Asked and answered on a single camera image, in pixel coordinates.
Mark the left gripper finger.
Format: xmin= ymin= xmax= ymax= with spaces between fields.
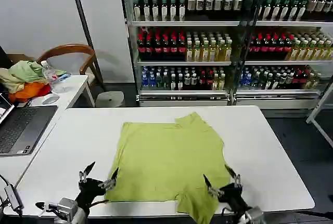
xmin=79 ymin=161 xmax=96 ymax=183
xmin=98 ymin=167 xmax=120 ymax=190

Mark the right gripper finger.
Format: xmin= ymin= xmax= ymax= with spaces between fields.
xmin=224 ymin=164 xmax=243 ymax=188
xmin=203 ymin=174 xmax=225 ymax=198

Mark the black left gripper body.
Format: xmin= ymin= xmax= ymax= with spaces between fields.
xmin=74 ymin=178 xmax=105 ymax=210

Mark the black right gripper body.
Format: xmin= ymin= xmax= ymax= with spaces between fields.
xmin=219 ymin=183 xmax=248 ymax=213

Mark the lime green shirt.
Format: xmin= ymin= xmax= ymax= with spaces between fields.
xmin=104 ymin=112 xmax=236 ymax=224

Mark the grey adapter hub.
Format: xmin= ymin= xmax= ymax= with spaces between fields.
xmin=3 ymin=184 xmax=24 ymax=209

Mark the grey laptop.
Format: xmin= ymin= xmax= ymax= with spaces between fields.
xmin=0 ymin=93 xmax=58 ymax=156

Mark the white round stool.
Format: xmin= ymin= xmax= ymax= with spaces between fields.
xmin=94 ymin=90 xmax=125 ymax=108

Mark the grey computer mouse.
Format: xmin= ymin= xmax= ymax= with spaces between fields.
xmin=42 ymin=94 xmax=60 ymax=105

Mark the white side desk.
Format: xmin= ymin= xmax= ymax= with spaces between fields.
xmin=0 ymin=74 xmax=96 ymax=191

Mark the orange crumpled cloth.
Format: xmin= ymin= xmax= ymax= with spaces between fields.
xmin=8 ymin=81 xmax=52 ymax=103

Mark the blue plastic packet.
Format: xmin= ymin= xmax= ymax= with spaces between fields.
xmin=53 ymin=72 xmax=72 ymax=82

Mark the clear plastic water bottle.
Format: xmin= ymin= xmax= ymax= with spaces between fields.
xmin=40 ymin=60 xmax=60 ymax=94

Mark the pale green crumpled cloth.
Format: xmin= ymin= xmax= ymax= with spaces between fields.
xmin=8 ymin=60 xmax=45 ymax=83

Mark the beige crumpled cloth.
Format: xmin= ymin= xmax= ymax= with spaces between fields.
xmin=0 ymin=68 xmax=27 ymax=94

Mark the brown wooden chair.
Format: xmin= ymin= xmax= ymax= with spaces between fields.
xmin=36 ymin=44 xmax=105 ymax=90

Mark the black monitor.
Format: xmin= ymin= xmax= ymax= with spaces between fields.
xmin=0 ymin=45 xmax=10 ymax=69

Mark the black slanted pole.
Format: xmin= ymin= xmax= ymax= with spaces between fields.
xmin=68 ymin=0 xmax=107 ymax=91

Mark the wide shelf with drink bottles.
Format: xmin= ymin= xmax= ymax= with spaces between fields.
xmin=118 ymin=0 xmax=258 ymax=107

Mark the glass-fronted shelf with drink bottles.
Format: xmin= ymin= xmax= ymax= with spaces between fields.
xmin=234 ymin=0 xmax=333 ymax=106

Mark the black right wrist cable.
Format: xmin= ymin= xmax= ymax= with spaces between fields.
xmin=221 ymin=205 xmax=236 ymax=217

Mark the black hub cable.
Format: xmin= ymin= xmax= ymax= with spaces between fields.
xmin=0 ymin=174 xmax=24 ymax=219

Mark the white metal frame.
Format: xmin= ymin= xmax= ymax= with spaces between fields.
xmin=305 ymin=83 xmax=333 ymax=149

